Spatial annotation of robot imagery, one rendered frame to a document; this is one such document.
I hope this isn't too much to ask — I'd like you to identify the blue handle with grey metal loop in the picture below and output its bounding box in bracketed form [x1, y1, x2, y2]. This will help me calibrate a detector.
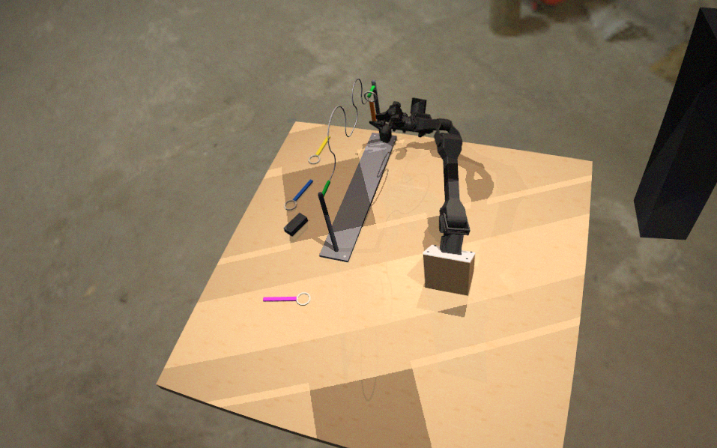
[284, 179, 313, 211]

